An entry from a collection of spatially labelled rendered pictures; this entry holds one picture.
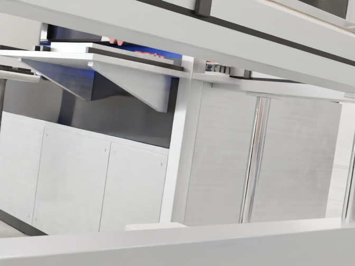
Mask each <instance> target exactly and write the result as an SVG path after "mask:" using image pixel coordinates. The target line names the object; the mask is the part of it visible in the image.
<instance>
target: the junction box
mask: <svg viewBox="0 0 355 266"><path fill-rule="evenodd" d="M173 227H188V226H186V225H183V224H180V223H178V222H171V223H151V224H131V225H126V226H125V231H130V230H147V229H163V228H173Z"/></svg>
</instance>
